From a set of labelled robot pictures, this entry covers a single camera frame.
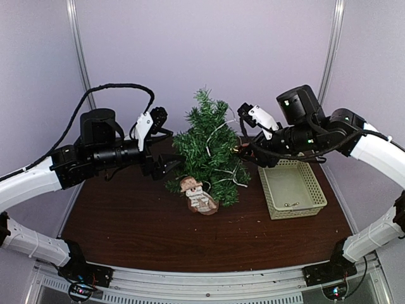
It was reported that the beige plastic basket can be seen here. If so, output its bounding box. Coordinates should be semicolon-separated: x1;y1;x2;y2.
258;160;327;220

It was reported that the right black cable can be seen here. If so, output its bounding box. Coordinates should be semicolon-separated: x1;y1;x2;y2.
239;117;370;164

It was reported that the red bauble ornament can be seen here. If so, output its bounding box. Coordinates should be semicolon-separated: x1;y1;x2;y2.
231;143;254;158

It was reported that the black cable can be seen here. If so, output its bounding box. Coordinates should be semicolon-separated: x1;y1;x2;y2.
239;117;370;164
18;83;156;172

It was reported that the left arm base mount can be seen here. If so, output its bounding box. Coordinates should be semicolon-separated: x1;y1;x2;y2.
59;240;113;288

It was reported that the front aluminium rail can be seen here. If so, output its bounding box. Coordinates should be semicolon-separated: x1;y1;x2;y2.
31;243;387;304

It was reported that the white round ornament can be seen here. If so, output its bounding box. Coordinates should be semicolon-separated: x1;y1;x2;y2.
180;176;219;216

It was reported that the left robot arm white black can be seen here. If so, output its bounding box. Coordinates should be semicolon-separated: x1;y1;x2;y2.
1;107;185;281

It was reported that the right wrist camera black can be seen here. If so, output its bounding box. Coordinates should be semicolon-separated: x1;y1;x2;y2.
237;103;279;141

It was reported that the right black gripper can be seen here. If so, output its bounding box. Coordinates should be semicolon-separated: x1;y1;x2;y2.
240;121;321;168

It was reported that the left aluminium frame post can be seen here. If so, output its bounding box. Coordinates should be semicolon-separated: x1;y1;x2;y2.
66;0;91;91

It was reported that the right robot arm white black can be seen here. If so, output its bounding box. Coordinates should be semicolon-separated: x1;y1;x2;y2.
238;85;404;187

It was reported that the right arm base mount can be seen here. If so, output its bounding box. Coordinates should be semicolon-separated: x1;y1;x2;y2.
302;242;357;287

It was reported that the small green christmas tree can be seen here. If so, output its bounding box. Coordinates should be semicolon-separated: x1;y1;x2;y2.
165;87;251;207

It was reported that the right aluminium frame post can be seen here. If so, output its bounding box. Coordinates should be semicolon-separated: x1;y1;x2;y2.
318;0;346;105

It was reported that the left black cable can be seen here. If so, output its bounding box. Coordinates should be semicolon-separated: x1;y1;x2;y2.
18;83;156;172

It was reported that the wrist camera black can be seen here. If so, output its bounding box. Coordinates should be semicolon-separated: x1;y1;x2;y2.
237;103;279;141
135;107;168;151

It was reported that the aluminium frame post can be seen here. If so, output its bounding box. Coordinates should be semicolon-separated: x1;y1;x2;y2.
66;0;91;91
318;0;346;105

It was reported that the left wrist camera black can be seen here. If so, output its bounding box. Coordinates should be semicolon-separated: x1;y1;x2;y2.
135;107;168;151

